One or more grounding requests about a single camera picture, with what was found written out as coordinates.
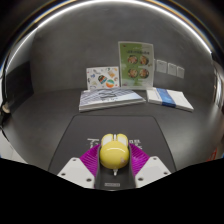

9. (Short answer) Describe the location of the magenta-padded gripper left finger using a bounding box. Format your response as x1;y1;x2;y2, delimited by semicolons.
56;143;102;190

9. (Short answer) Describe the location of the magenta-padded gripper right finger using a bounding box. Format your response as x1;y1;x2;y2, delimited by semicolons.
128;143;172;189

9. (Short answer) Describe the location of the black mouse pad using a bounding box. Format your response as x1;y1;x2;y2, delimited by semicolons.
48;114;177;191

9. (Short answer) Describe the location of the white book with blue band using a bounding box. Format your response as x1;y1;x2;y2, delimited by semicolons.
145;86;195;113

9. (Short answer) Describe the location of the grey striped book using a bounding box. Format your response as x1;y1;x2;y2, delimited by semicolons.
78;87;147;113

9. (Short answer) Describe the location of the white card with colourful stickers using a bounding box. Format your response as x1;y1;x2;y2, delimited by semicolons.
85;66;121;91

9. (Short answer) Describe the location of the dark framed window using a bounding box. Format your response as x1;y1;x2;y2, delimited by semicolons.
211;59;224;111

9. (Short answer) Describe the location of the green food leaflet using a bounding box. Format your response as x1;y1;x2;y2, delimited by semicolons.
117;40;155;91

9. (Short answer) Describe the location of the white wall socket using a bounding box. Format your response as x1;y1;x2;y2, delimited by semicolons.
167;62;178;77
155;59;168;75
176;65;186;80

